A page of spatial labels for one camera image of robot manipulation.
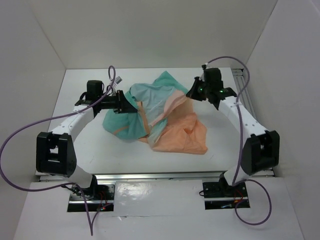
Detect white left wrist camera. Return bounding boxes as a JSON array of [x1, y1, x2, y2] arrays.
[[113, 76, 123, 86]]

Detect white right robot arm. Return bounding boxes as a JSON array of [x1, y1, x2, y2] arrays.
[[186, 65, 280, 197]]

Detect aluminium right side rail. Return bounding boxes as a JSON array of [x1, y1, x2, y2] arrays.
[[231, 69, 280, 176]]

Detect aluminium front table rail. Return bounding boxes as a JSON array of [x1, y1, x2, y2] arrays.
[[96, 171, 222, 181]]

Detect teal and orange jacket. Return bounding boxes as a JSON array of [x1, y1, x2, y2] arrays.
[[102, 71, 208, 155]]

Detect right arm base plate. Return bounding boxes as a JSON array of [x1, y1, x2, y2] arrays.
[[198, 182, 251, 210]]

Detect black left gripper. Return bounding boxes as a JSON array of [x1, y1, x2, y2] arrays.
[[97, 90, 137, 114]]

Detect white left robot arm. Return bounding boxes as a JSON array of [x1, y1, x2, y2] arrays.
[[36, 76, 138, 200]]

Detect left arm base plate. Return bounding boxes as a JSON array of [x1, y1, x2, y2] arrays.
[[67, 183, 116, 213]]

